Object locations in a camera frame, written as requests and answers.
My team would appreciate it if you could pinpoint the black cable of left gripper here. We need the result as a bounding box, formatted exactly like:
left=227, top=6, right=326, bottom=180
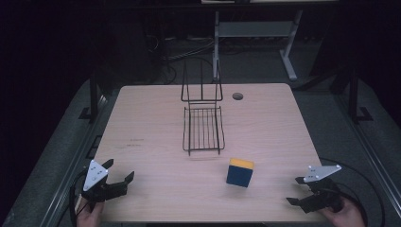
left=68, top=169, right=88, bottom=227

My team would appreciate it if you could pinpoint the black wire rack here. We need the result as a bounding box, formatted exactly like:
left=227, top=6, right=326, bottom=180
left=181, top=59, right=226, bottom=157

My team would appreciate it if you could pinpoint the person's left hand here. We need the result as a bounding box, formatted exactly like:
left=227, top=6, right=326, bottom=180
left=76, top=200, right=106, bottom=227

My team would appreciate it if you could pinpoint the bundle of floor cables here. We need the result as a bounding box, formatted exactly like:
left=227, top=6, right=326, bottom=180
left=145, top=32, right=216, bottom=86

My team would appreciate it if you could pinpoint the blue and yellow block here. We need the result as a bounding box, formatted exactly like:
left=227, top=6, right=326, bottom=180
left=225, top=157, right=255, bottom=189

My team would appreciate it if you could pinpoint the aluminium frame rail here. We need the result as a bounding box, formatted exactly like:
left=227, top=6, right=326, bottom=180
left=39, top=94, right=110, bottom=227
left=335, top=93, right=401, bottom=218

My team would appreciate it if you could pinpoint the white metal desk frame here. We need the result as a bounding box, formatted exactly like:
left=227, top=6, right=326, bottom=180
left=212, top=9, right=305, bottom=83

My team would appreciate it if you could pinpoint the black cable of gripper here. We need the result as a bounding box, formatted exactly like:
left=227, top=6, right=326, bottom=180
left=318, top=156, right=386, bottom=227
left=68, top=169, right=88, bottom=227

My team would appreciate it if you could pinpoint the black metal post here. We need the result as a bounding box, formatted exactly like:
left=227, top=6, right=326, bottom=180
left=78, top=74, right=100, bottom=121
left=346, top=67, right=375, bottom=125

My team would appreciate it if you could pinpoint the person's right hand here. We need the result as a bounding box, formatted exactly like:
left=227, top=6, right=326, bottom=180
left=321, top=197, right=367, bottom=227

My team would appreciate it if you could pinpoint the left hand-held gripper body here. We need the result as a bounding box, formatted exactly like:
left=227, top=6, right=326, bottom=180
left=81, top=159, right=129, bottom=203

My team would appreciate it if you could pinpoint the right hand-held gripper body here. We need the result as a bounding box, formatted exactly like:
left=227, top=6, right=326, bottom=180
left=300, top=164, right=345, bottom=215

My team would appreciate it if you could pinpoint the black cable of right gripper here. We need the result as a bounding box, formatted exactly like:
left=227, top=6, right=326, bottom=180
left=318, top=156, right=386, bottom=227

